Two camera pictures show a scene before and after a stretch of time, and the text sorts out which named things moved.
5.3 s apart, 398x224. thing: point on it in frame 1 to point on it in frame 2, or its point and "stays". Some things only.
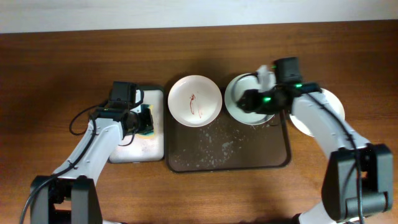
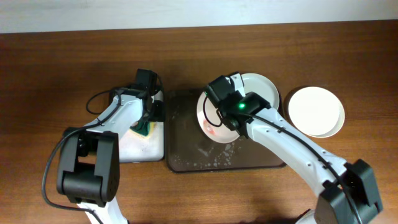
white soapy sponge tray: [133, 148] stays
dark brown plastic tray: [226, 144] stays
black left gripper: [148, 125] to [159, 112]
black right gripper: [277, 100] to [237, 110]
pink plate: [194, 101] to [211, 121]
